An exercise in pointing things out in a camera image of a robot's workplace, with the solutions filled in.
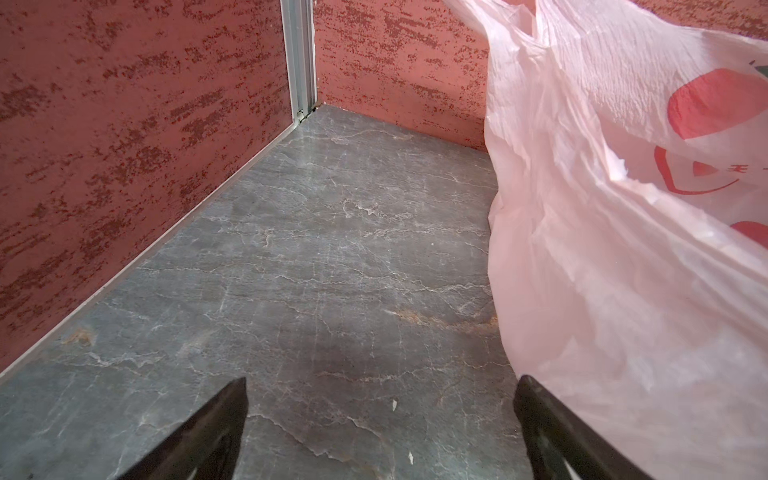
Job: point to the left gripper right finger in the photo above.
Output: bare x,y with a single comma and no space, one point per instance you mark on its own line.
559,444

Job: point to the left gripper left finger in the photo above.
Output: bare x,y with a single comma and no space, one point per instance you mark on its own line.
205,446

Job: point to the pink plastic shopping bag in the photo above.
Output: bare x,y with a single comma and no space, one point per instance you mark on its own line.
628,249

